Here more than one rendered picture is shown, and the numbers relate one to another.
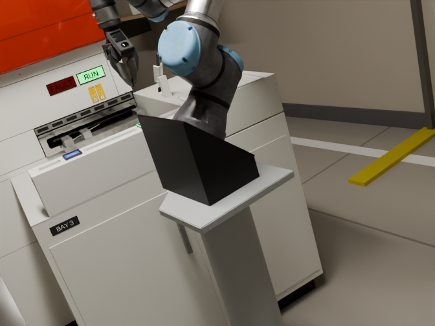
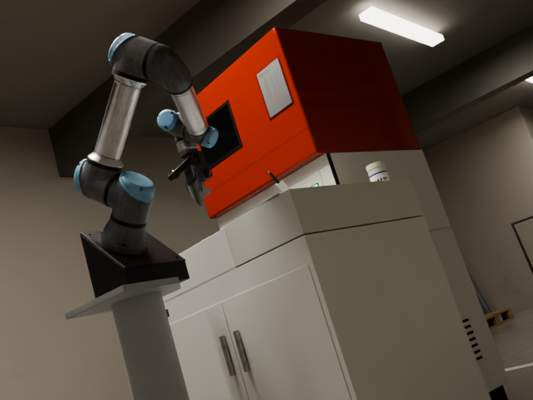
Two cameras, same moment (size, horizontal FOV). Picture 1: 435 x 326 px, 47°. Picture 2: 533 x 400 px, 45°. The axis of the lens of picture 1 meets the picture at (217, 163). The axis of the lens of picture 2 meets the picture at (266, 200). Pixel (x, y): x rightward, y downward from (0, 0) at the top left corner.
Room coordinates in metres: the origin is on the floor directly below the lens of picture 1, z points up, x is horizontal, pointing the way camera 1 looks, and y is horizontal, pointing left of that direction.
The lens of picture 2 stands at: (1.00, -2.04, 0.53)
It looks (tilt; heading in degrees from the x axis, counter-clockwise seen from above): 13 degrees up; 69
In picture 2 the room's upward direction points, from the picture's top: 17 degrees counter-clockwise
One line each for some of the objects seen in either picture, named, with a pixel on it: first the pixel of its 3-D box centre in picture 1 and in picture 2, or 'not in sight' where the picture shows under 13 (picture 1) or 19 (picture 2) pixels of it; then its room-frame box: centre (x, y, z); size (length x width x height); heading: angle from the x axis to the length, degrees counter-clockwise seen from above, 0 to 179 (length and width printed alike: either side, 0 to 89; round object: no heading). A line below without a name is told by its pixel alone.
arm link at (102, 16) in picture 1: (105, 15); (187, 148); (1.62, 0.20, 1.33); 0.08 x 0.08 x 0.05
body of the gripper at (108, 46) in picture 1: (114, 41); (194, 167); (1.63, 0.20, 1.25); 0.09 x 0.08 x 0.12; 23
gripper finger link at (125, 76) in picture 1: (122, 74); (199, 194); (1.62, 0.21, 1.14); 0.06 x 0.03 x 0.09; 23
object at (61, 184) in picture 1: (119, 158); (197, 267); (1.56, 0.30, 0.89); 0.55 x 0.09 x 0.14; 112
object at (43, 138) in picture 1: (90, 127); not in sight; (2.11, 0.48, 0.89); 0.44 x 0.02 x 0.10; 112
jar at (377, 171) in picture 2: not in sight; (378, 175); (2.25, 0.00, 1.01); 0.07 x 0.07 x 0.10
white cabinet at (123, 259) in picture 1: (172, 235); (310, 371); (1.85, 0.27, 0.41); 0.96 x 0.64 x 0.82; 112
